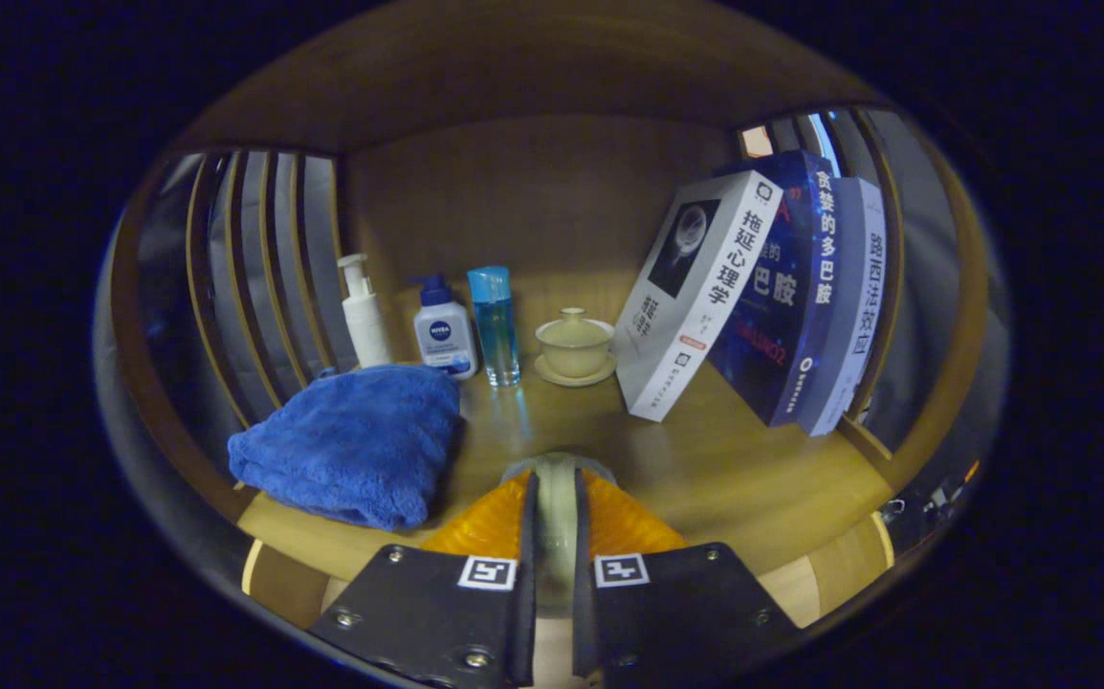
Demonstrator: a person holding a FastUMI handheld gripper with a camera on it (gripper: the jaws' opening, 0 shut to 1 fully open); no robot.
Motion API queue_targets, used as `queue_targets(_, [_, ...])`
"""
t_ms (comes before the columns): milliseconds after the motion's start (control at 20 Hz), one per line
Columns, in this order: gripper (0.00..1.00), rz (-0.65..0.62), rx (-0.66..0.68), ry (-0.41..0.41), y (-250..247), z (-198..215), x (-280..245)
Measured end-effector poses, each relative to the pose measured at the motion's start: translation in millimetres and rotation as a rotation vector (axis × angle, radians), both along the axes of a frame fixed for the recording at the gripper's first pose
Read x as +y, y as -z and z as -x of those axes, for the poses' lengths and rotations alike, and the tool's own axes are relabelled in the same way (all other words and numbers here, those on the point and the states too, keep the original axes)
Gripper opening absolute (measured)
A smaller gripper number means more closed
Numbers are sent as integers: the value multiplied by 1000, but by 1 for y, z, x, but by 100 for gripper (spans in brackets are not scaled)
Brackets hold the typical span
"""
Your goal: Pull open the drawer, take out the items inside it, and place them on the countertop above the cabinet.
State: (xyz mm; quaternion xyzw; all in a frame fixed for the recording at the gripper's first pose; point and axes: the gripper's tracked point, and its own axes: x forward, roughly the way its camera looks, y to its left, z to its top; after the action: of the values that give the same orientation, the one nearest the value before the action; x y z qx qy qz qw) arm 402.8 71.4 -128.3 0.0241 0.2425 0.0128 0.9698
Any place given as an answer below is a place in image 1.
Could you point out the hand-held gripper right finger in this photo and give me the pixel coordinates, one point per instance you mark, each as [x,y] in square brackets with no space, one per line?
[583,612]

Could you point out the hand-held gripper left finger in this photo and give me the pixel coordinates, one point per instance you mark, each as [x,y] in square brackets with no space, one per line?
[525,612]

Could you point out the wooden countertop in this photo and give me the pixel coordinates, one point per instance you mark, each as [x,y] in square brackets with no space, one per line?
[705,478]

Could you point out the wooden cabinet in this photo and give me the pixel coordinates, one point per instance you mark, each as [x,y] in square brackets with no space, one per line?
[533,191]

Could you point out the blue folded towel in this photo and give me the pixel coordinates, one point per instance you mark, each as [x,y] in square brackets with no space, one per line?
[351,445]

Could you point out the beige lidded tea bowl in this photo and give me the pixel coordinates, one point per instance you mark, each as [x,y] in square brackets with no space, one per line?
[574,349]

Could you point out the clear blue bottle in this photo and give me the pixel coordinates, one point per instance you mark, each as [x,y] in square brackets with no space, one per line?
[496,330]

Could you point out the white bottle with blue cap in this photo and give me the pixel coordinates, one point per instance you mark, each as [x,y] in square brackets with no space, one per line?
[444,335]

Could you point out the white pump bottle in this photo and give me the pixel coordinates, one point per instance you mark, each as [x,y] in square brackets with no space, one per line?
[365,325]

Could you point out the white book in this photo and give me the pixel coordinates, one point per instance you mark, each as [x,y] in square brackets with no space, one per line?
[695,297]

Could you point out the dark blue book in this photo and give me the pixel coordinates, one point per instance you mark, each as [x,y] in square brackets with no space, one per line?
[782,306]

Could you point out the pale blue book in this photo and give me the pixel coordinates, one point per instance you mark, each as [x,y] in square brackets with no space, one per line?
[853,306]

